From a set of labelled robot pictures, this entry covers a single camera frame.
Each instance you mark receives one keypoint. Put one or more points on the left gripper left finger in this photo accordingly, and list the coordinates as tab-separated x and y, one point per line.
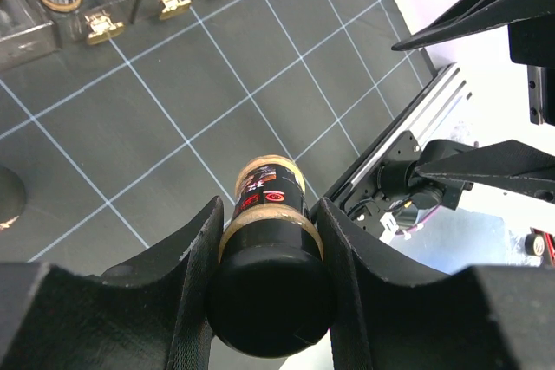
144	313

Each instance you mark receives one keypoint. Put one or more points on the red label soy bottle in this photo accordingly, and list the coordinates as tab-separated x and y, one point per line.
13	197

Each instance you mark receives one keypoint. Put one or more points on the small spice bottle edge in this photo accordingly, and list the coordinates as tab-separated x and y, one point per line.
271	295

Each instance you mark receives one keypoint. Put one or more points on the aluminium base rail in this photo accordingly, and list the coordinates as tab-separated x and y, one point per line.
405	137

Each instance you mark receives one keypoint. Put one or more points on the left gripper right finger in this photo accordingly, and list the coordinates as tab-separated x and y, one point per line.
396	313

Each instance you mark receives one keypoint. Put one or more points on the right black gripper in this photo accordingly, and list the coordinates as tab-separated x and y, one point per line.
509	165

